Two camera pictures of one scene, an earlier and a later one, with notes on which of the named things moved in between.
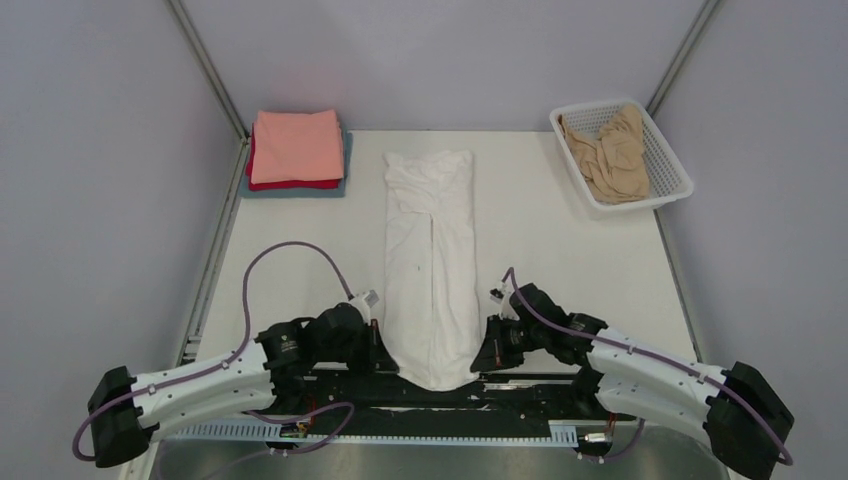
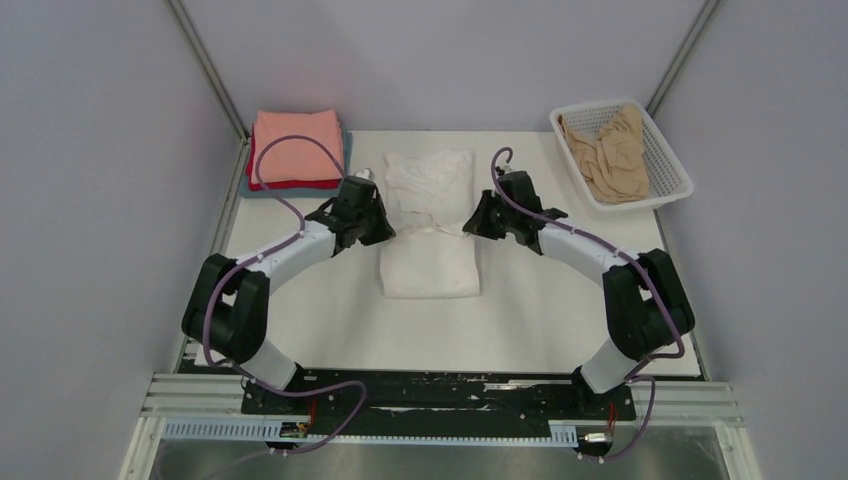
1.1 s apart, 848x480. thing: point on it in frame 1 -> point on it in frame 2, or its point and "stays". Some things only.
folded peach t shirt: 296,146 stays
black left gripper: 377,357 -> 384,231
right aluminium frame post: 696,28 stays
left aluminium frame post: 209,66 stays
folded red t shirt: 286,185 stays
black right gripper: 493,353 -> 478,225
